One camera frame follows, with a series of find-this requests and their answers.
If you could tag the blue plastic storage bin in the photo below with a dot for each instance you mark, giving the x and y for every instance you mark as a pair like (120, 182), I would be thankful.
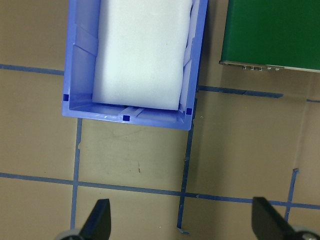
(80, 82)

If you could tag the green conveyor belt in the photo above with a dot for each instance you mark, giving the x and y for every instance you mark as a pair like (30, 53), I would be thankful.
(275, 30)

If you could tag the white foam pad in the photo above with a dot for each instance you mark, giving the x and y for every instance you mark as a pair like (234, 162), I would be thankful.
(140, 50)

